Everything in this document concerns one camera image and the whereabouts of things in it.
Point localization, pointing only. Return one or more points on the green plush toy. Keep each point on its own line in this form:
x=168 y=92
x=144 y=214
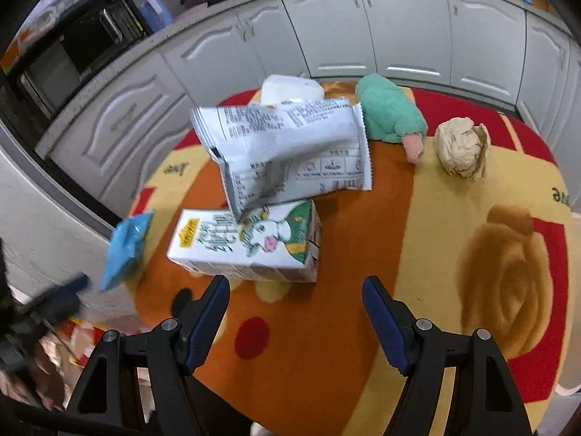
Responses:
x=392 y=109

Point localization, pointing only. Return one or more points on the silver snack wrapper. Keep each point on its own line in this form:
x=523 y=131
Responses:
x=290 y=145

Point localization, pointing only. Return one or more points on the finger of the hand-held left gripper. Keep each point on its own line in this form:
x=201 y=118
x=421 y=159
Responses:
x=59 y=294

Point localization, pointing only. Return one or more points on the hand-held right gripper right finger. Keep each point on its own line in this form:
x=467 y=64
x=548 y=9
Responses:
x=383 y=315

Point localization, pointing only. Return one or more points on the black oven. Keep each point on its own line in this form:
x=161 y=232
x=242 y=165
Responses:
x=81 y=50

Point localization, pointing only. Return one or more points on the white plastic container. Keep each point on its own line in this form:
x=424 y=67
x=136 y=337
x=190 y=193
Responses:
x=290 y=88

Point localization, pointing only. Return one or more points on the white green milk carton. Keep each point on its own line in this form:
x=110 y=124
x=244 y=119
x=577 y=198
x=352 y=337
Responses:
x=254 y=245

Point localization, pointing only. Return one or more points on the blue plastic container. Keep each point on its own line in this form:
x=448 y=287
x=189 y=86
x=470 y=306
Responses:
x=156 y=16

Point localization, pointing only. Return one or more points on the beige paper ball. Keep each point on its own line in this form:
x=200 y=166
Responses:
x=460 y=147

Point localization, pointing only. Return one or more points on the white kitchen cabinets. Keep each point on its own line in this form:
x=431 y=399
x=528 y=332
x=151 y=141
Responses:
x=327 y=32

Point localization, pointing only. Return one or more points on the blue snack packet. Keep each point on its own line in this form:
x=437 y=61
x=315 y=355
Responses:
x=125 y=247

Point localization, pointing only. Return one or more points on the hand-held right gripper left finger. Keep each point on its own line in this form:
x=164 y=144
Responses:
x=208 y=315

